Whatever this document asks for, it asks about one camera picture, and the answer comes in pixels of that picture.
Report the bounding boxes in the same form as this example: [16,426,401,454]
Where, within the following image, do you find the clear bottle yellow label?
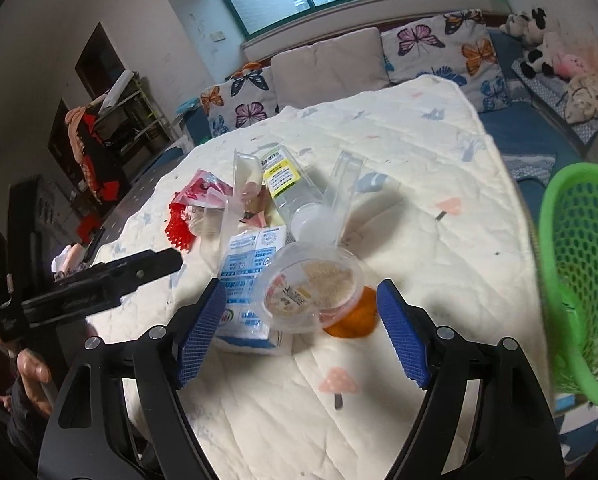
[261,146,341,246]

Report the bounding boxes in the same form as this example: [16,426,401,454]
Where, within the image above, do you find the red snack wrapper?
[165,202,200,251]

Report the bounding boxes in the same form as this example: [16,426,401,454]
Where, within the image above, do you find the red plastic stool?
[76,217,103,242]

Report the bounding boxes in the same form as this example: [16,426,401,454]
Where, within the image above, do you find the pink snack wrapper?
[179,169,235,206]

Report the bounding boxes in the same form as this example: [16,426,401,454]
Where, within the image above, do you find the small butterfly pillow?
[199,64,280,138]

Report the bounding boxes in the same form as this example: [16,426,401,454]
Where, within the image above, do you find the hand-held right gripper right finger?
[375,279,565,480]

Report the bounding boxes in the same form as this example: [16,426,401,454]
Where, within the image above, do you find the large butterfly pillow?
[381,8,512,113]

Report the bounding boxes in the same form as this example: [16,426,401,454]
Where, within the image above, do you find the black white plush toy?
[522,47,560,79]
[499,7,547,46]

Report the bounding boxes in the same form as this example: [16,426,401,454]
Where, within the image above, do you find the person's left hand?
[18,347,54,417]

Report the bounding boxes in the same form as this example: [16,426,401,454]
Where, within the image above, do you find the clear plastic cup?
[321,150,367,246]

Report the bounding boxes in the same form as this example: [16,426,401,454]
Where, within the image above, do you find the pink plush toy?
[554,35,596,79]

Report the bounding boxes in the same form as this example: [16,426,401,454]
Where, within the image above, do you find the blue white milk carton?
[214,225,295,356]

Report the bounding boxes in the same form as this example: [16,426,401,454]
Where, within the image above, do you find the orange black hanging clothes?
[65,105,130,206]

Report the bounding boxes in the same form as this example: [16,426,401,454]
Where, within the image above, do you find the beige pillow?
[270,26,391,111]

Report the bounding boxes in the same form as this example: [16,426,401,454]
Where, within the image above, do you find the green mesh basket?
[538,162,598,408]

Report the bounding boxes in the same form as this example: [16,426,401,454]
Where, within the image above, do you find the clear plastic box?
[194,195,245,281]

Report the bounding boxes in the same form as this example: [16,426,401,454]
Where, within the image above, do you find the orange plastic cup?
[324,285,380,338]

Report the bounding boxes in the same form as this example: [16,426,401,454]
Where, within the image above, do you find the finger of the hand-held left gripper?
[21,249,184,322]

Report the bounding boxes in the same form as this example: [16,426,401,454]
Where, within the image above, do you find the metal shelf rack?
[99,71,175,161]

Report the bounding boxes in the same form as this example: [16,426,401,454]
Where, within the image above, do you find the round clear plastic container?
[255,241,365,333]

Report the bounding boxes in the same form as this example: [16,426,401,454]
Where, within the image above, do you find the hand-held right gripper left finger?
[38,276,228,480]

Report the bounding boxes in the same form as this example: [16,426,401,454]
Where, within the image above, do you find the spotted plush toy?
[564,75,598,123]

